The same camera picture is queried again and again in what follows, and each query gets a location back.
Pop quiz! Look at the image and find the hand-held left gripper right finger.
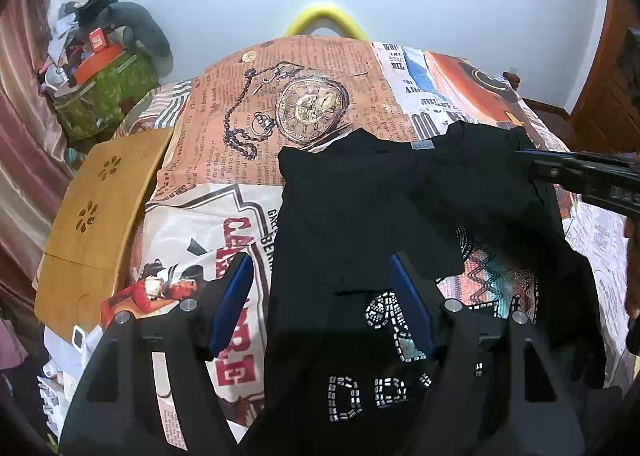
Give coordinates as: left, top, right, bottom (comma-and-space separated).
389, 251, 628, 456

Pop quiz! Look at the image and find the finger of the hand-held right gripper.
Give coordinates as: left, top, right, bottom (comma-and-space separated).
514, 148, 626, 189

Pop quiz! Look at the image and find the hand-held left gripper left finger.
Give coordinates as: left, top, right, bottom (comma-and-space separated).
59, 252, 256, 456

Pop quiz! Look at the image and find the black rhinestone t-shirt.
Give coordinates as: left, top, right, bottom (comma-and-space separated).
240, 122, 608, 456

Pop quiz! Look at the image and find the pile of mixed clothes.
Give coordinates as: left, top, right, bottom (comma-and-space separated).
37, 0, 91, 91

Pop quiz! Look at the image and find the person's right hand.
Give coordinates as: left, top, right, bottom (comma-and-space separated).
624, 221, 640, 321

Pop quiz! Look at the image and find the wooden door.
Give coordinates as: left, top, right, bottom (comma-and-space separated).
567, 0, 640, 154

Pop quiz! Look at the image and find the wooden lap table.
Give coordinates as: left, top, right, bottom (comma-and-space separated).
34, 127, 175, 337

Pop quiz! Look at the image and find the white cloth pile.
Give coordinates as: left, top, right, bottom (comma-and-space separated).
37, 326, 101, 432

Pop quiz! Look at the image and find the newspaper print bed sheet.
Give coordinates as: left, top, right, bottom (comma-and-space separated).
37, 34, 631, 442

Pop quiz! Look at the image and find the pink cloth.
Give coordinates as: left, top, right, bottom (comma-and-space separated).
0, 318, 28, 374

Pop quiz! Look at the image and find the green fabric storage bag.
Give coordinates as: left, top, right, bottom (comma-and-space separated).
52, 53, 161, 141

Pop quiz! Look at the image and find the pink striped curtain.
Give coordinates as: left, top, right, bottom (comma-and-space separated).
0, 0, 76, 307

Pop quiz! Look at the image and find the orange box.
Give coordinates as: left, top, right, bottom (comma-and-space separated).
67, 44, 123, 86

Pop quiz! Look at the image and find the yellow foam hoop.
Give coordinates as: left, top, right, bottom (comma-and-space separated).
283, 3, 371, 42

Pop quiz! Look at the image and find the black cloth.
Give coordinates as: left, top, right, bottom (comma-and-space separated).
77, 0, 118, 26

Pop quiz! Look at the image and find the wooden bed frame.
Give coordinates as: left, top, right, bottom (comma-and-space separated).
502, 66, 573, 147

